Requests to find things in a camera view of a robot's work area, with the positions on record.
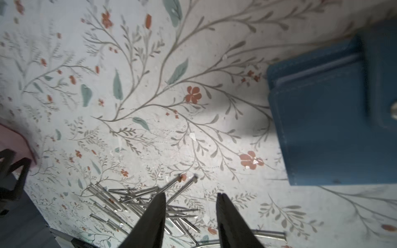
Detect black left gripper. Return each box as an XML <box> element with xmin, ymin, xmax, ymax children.
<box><xmin>1</xmin><ymin>149</ymin><xmax>32</xmax><ymax>216</ymax></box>

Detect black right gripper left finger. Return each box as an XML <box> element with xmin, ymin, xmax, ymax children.
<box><xmin>119</xmin><ymin>193</ymin><xmax>166</xmax><ymax>248</ymax></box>

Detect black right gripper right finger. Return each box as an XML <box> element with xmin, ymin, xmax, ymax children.
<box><xmin>216</xmin><ymin>193</ymin><xmax>264</xmax><ymax>248</ymax></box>

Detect pink phone case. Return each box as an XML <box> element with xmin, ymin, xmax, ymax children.
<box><xmin>0</xmin><ymin>125</ymin><xmax>37</xmax><ymax>166</ymax></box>

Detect steel nail pile one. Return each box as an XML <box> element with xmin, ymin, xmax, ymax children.
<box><xmin>87</xmin><ymin>183</ymin><xmax>125</xmax><ymax>212</ymax></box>

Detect steel nail long upper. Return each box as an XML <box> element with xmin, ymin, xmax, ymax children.
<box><xmin>166</xmin><ymin>175</ymin><xmax>198</xmax><ymax>205</ymax></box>

